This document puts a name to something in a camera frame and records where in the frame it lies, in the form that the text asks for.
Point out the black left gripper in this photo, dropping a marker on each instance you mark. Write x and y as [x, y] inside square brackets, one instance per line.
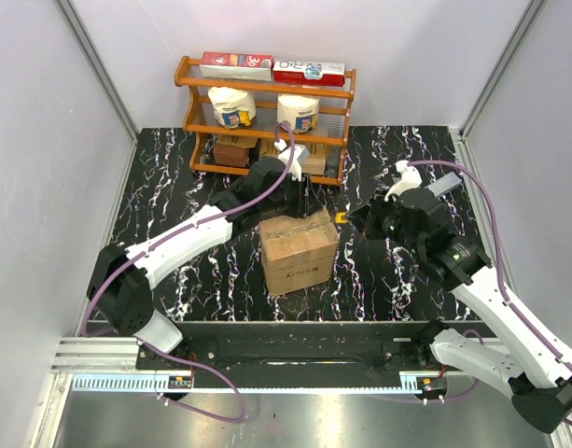
[305, 204]

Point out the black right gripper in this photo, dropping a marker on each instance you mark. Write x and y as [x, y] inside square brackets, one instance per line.
[367, 217]

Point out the yellow utility knife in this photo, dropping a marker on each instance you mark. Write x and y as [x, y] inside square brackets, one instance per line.
[341, 218]

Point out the brown cardboard express box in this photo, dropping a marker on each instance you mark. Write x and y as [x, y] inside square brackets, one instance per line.
[297, 252]

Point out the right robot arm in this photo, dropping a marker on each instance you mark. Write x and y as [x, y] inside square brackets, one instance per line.
[536, 371]

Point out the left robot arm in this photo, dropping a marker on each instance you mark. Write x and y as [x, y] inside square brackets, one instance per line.
[123, 279]

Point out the grey toothpaste box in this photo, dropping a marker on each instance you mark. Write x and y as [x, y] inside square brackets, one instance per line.
[445, 184]

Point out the red white toothpaste box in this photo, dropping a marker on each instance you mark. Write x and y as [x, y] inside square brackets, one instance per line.
[309, 73]

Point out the red silver toothpaste box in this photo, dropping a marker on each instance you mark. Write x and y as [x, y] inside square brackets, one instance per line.
[238, 66]

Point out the right beige sponge pack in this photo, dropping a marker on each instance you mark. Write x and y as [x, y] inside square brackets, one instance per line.
[316, 162]

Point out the beige sponge pack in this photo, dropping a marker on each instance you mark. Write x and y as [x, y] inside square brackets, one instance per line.
[316, 162]
[267, 148]

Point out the middle beige sponge pack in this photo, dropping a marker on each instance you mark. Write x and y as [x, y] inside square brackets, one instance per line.
[267, 148]

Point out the right toilet paper roll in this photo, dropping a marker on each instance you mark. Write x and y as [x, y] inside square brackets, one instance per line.
[300, 112]

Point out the toilet paper roll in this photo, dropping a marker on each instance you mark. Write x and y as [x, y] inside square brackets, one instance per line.
[232, 108]
[300, 112]

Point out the brown scouring pad pack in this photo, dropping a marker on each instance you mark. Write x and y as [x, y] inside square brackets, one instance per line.
[233, 150]

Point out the orange wooden shelf rack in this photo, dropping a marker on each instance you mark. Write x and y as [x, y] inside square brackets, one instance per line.
[332, 130]

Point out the left toilet paper roll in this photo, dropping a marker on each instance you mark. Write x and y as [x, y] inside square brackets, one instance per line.
[232, 108]

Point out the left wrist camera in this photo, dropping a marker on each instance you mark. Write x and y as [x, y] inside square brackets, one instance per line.
[293, 158]

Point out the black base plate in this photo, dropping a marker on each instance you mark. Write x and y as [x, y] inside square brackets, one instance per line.
[265, 357]

